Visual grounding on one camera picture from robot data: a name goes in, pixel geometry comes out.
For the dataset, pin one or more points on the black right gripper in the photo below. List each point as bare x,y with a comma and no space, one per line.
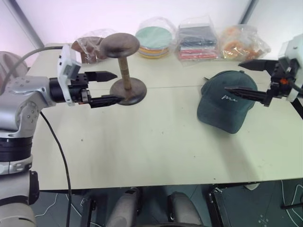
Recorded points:
280,73

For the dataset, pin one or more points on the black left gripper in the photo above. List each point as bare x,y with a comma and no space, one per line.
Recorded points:
79,91

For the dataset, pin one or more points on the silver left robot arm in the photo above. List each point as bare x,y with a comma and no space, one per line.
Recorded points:
23,94

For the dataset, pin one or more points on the brown wooden hat stand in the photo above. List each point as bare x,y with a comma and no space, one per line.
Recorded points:
123,45

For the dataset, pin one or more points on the bag of orange items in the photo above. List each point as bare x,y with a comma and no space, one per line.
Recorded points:
239,45

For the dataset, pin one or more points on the plastic bag with brown item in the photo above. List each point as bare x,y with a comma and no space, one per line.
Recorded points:
92,47

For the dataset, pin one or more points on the dark green baseball cap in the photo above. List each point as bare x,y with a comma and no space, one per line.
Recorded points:
220,111

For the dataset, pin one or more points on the bag of folded cloths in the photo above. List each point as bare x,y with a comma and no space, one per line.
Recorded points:
197,42

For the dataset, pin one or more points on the bag of round coloured mats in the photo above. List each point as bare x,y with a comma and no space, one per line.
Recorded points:
154,37

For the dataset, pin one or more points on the grey rounded robot leg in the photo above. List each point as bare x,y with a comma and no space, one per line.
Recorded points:
125,208
182,210

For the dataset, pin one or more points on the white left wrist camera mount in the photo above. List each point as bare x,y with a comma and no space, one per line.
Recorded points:
67,61

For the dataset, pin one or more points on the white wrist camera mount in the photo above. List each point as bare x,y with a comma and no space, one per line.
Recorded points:
293,47
67,61

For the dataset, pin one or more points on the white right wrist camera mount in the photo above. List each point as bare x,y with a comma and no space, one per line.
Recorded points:
293,47

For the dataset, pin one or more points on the black table leg frame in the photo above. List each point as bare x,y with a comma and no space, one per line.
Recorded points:
86,210
219,208

